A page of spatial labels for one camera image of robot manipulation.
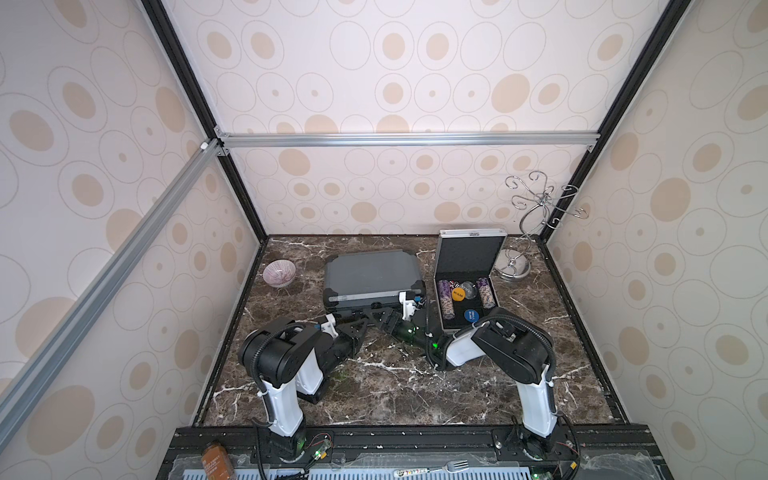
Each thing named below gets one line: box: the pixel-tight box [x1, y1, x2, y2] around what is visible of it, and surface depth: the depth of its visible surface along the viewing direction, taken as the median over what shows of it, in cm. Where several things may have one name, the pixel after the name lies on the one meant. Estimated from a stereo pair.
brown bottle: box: [201, 440, 236, 480], surface depth 70 cm
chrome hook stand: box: [493, 170, 589, 279], surface depth 96 cm
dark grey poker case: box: [323, 249, 426, 308], surface depth 94 cm
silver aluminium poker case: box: [434, 229, 508, 331], surface depth 99 cm
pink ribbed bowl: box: [263, 259, 296, 288], surface depth 107 cm
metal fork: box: [393, 459, 469, 478], surface depth 71 cm
